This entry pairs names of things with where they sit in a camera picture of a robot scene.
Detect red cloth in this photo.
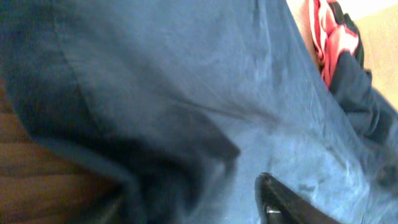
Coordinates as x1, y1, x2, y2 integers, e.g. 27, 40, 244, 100
308, 0, 358, 87

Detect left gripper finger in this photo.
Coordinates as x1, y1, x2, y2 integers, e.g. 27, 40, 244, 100
255, 172, 340, 224

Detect black garment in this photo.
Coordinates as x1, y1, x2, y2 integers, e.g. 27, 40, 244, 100
328, 1, 372, 78

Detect navy blue shorts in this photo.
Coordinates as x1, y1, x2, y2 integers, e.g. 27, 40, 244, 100
1, 1, 397, 223

